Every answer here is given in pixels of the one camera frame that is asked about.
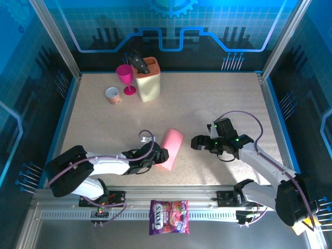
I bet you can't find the pink paper sheet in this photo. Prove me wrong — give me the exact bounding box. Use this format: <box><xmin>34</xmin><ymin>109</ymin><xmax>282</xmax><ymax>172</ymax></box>
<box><xmin>155</xmin><ymin>128</ymin><xmax>184</xmax><ymax>172</ymax></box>

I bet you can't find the purple candy bag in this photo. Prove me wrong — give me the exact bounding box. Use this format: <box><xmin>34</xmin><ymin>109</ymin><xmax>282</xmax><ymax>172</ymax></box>
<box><xmin>149</xmin><ymin>199</ymin><xmax>190</xmax><ymax>236</ymax></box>

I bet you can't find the beige knife block orange top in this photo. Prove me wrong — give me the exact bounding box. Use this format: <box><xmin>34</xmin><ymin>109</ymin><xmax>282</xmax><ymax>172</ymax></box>
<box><xmin>131</xmin><ymin>57</ymin><xmax>161</xmax><ymax>102</ymax></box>

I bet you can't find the black controller box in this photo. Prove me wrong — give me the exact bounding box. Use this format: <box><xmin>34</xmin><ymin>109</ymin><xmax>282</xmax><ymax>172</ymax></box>
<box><xmin>235</xmin><ymin>210</ymin><xmax>260</xmax><ymax>225</ymax></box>
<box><xmin>90</xmin><ymin>209</ymin><xmax>109</xmax><ymax>219</ymax></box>

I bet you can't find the small tin can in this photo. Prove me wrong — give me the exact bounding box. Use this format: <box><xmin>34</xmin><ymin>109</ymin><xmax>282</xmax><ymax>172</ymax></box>
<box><xmin>105</xmin><ymin>87</ymin><xmax>122</xmax><ymax>105</ymax></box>

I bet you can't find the magenta plastic goblet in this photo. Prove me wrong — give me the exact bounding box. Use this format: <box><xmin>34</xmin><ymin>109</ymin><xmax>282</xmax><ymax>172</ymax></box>
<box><xmin>116</xmin><ymin>64</ymin><xmax>137</xmax><ymax>96</ymax></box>

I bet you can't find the yellow plastic bag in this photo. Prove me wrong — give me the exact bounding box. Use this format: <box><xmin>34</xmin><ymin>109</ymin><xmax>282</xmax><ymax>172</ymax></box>
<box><xmin>292</xmin><ymin>217</ymin><xmax>319</xmax><ymax>236</ymax></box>

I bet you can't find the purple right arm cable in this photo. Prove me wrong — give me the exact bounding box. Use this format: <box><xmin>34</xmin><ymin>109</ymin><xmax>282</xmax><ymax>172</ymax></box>
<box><xmin>216</xmin><ymin>110</ymin><xmax>319</xmax><ymax>231</ymax></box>

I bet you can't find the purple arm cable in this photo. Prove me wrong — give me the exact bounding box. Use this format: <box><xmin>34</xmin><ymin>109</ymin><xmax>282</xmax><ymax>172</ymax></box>
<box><xmin>216</xmin><ymin>110</ymin><xmax>319</xmax><ymax>231</ymax></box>
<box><xmin>46</xmin><ymin>129</ymin><xmax>156</xmax><ymax>226</ymax></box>

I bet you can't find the aluminium frame rail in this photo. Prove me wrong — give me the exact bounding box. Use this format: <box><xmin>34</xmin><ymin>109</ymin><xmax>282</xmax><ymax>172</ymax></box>
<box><xmin>31</xmin><ymin>184</ymin><xmax>312</xmax><ymax>211</ymax></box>

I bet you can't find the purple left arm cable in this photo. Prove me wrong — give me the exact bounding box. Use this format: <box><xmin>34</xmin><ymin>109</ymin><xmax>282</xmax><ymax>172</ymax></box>
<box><xmin>46</xmin><ymin>129</ymin><xmax>156</xmax><ymax>226</ymax></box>

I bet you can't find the aluminium side rail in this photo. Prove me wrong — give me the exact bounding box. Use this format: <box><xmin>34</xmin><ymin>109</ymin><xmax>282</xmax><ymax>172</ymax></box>
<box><xmin>43</xmin><ymin>74</ymin><xmax>83</xmax><ymax>189</ymax></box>
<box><xmin>258</xmin><ymin>72</ymin><xmax>299</xmax><ymax>182</ymax></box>

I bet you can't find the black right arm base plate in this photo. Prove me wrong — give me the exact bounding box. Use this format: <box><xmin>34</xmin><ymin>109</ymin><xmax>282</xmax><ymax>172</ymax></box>
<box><xmin>216</xmin><ymin>190</ymin><xmax>265</xmax><ymax>208</ymax></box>

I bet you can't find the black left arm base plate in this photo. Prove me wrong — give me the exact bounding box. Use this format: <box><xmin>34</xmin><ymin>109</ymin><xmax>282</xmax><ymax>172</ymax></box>
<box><xmin>78</xmin><ymin>190</ymin><xmax>126</xmax><ymax>208</ymax></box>

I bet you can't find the white slotted cable duct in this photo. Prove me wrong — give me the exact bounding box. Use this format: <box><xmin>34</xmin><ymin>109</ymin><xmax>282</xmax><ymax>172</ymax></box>
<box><xmin>40</xmin><ymin>211</ymin><xmax>238</xmax><ymax>220</ymax></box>

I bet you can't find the black knife handle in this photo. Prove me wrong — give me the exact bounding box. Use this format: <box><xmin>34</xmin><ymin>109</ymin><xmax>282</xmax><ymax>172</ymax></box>
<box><xmin>126</xmin><ymin>50</ymin><xmax>151</xmax><ymax>75</ymax></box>

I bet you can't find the aluminium frame post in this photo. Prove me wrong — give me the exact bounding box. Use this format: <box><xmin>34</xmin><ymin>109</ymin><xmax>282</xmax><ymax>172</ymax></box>
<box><xmin>28</xmin><ymin>0</ymin><xmax>83</xmax><ymax>81</ymax></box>
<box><xmin>260</xmin><ymin>0</ymin><xmax>312</xmax><ymax>80</ymax></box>

